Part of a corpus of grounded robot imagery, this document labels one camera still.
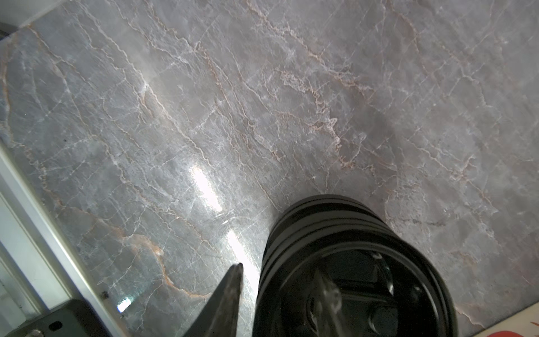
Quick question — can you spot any red white paper gift bag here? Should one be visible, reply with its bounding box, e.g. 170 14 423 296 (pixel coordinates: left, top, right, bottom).
474 303 539 337

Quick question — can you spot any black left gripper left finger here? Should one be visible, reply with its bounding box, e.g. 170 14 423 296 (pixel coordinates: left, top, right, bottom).
184 263 244 337

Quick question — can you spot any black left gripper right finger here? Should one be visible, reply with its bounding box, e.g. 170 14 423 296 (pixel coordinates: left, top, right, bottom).
313 270 350 336

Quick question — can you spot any stack of black lids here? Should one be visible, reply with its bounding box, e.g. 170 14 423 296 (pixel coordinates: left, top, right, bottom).
257 195 458 336

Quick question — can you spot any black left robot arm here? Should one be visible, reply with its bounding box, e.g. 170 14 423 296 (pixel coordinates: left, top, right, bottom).
11 263 363 336

